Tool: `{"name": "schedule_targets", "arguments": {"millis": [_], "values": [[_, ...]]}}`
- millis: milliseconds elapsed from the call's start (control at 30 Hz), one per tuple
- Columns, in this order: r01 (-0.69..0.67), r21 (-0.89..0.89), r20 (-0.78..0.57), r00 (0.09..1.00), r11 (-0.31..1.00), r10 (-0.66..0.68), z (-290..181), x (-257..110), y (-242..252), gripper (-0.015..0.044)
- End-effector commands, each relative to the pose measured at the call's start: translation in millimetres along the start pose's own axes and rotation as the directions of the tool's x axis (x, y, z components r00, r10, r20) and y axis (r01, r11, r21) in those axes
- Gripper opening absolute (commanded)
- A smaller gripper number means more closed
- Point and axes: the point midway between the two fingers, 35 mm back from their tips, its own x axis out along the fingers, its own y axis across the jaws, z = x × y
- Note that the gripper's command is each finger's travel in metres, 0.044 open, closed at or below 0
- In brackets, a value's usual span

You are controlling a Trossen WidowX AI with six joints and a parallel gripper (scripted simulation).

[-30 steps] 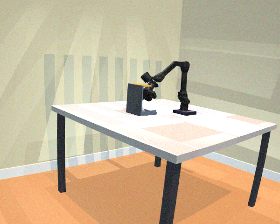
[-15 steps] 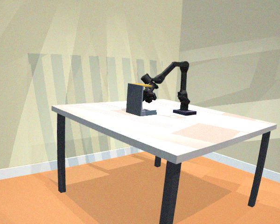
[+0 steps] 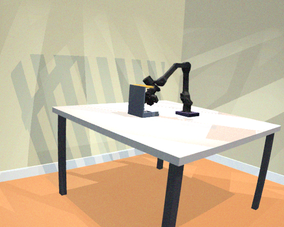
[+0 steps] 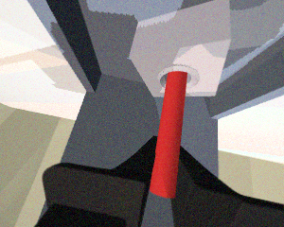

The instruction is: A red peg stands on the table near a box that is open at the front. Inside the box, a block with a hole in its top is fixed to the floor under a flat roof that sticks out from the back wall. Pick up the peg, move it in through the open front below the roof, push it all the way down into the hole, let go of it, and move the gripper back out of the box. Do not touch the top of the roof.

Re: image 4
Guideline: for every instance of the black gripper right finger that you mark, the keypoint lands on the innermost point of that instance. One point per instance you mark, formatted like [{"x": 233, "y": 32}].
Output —
[{"x": 203, "y": 200}]

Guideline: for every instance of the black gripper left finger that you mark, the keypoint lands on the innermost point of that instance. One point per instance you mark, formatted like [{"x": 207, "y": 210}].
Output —
[{"x": 120, "y": 192}]

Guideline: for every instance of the red peg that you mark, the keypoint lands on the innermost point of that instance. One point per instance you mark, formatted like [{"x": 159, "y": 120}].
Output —
[{"x": 165, "y": 168}]

